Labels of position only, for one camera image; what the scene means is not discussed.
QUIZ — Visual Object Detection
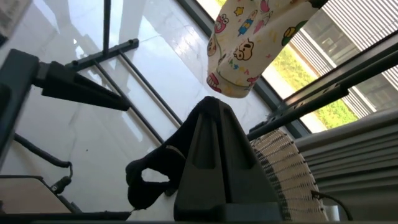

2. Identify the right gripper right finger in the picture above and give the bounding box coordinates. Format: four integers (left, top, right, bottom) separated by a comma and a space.
219, 100, 282, 222

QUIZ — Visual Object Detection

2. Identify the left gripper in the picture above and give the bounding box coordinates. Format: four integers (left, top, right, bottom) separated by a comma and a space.
0, 49, 131, 162

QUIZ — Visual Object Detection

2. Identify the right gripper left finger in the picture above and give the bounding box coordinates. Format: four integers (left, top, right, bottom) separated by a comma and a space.
173, 107, 231, 222

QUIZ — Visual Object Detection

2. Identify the black garment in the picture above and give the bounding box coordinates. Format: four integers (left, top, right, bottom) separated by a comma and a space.
125, 95, 222, 211

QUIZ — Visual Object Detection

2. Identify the cream printed garment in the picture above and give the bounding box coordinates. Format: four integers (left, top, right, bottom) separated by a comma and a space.
206, 0, 329, 99

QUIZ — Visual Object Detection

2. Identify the white laundry basket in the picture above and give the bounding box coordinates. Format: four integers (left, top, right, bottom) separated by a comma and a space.
250, 129, 354, 222

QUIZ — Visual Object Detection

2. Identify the black clothes rack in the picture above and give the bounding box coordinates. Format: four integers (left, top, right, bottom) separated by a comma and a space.
64, 0, 398, 144

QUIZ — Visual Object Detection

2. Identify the window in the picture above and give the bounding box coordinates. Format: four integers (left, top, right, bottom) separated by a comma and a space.
177, 0, 398, 139

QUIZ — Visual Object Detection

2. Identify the grey curtain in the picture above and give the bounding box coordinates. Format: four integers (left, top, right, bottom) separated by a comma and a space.
294, 108, 398, 222

